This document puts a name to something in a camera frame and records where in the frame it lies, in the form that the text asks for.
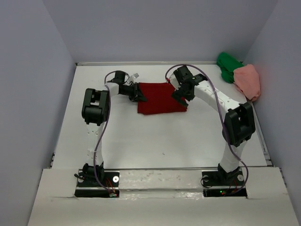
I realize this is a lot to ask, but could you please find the red t shirt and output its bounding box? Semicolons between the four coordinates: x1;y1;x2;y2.
137;83;187;115

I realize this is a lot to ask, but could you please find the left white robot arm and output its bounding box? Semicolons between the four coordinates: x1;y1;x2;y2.
79;70;146;188

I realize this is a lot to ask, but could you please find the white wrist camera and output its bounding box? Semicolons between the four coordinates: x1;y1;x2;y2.
166;74;179;87
127;73;139;84

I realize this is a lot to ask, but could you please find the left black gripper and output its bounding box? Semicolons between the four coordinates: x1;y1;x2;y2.
120;82;147;103

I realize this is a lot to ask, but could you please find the green t shirt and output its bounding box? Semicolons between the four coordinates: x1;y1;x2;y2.
216;52;244;84

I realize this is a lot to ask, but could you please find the pink t shirt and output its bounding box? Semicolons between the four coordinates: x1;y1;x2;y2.
233;64;261;102

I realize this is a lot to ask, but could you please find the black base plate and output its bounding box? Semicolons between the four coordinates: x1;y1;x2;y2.
200;170;247;198
74;170;120;198

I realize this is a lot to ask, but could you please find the aluminium rail frame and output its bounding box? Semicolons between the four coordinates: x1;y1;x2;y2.
75;61;216;66

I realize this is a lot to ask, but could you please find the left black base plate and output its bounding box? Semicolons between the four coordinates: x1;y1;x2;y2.
74;170;120;198

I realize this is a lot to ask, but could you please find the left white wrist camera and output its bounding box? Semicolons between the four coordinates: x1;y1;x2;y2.
127;73;139;84

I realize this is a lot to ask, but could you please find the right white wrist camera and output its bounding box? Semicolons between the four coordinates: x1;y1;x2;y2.
166;74;179;87

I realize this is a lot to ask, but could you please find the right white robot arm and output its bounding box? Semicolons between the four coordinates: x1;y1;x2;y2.
165;64;255;188

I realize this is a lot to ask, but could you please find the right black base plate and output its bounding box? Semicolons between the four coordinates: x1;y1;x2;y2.
200;170;247;198

